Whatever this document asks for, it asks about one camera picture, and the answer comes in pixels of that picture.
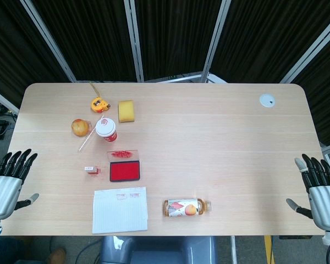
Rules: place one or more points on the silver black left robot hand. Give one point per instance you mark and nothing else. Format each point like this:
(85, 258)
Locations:
(2, 192)

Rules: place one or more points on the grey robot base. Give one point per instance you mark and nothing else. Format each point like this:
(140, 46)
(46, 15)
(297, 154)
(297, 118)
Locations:
(154, 250)

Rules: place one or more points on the peach tea plastic bottle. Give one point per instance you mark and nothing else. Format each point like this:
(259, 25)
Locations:
(181, 207)

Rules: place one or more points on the red paper cup white lid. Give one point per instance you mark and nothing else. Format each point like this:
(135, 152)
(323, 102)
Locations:
(105, 126)

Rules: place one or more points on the clear wrapped straw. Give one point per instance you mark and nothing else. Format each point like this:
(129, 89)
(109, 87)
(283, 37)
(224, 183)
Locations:
(85, 141)

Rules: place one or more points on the black partition panel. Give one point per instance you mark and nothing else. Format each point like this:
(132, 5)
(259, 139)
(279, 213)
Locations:
(93, 41)
(16, 55)
(327, 96)
(176, 35)
(264, 35)

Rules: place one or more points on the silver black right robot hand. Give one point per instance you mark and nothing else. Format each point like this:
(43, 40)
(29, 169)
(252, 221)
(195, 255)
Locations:
(325, 203)

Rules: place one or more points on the white table leg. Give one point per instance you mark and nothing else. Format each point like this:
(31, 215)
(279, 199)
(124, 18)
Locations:
(233, 250)

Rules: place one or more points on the yellow tape measure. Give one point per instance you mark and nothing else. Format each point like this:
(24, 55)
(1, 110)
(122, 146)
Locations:
(99, 104)

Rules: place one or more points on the red ink pad clear lid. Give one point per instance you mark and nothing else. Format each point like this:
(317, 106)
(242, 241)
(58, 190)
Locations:
(125, 171)

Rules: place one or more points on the orange peach fruit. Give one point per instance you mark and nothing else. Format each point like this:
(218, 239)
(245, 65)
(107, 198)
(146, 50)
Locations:
(79, 127)

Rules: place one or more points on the brown shoe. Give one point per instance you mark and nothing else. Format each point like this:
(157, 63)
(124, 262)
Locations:
(57, 254)

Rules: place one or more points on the yellow sponge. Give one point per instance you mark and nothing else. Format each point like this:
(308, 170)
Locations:
(126, 111)

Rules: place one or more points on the small red stamp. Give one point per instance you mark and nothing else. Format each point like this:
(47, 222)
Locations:
(92, 170)

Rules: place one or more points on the yellow table leg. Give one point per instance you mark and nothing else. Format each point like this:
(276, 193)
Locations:
(269, 250)

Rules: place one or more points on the white lined notepad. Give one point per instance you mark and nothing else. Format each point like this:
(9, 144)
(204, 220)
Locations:
(118, 211)

